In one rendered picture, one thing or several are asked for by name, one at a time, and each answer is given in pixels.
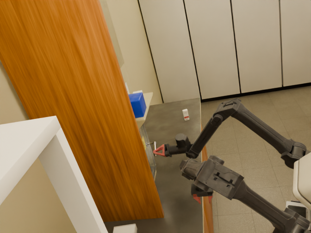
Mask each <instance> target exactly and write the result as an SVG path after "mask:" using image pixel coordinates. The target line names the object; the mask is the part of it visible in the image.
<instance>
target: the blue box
mask: <svg viewBox="0 0 311 233"><path fill-rule="evenodd" d="M128 95H129V99H130V102H131V106H132V109H133V112H134V115H135V118H139V117H144V114H145V111H146V108H147V107H146V103H145V100H144V96H143V93H142V92H139V93H134V94H128Z"/></svg>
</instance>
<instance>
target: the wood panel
mask: <svg viewBox="0 0 311 233"><path fill-rule="evenodd" d="M0 60H1V62H2V64H3V66H4V68H5V70H6V72H7V74H8V76H9V78H10V80H11V82H12V85H13V87H14V89H15V91H16V93H17V95H18V97H19V99H20V101H21V103H22V105H23V107H24V109H25V111H26V113H27V115H28V117H29V119H30V120H32V119H38V118H44V117H52V116H56V117H57V119H58V121H59V124H60V126H61V128H62V130H63V132H64V135H65V137H66V139H67V141H68V144H69V146H70V148H71V151H72V153H73V155H74V157H75V160H76V162H77V164H78V166H79V169H80V171H81V173H82V175H83V177H84V180H85V182H86V184H87V186H88V189H89V191H90V193H91V195H92V198H93V200H94V202H95V205H96V207H97V209H98V211H99V214H100V216H101V218H102V220H103V222H108V221H127V220H140V219H154V218H164V211H163V208H162V204H161V201H160V198H159V194H158V191H157V188H156V184H155V181H154V178H153V175H152V171H151V168H150V165H149V161H148V158H147V155H146V152H145V149H144V145H143V141H142V138H141V135H140V132H139V129H138V125H137V122H136V119H135V115H134V112H133V109H132V106H131V102H130V99H129V95H128V92H127V89H126V86H125V83H124V79H123V76H122V73H121V69H120V66H119V63H118V59H117V56H116V53H115V50H114V46H113V43H112V39H111V36H110V33H109V30H108V27H107V24H106V20H105V16H104V13H103V10H102V7H101V4H100V0H0Z"/></svg>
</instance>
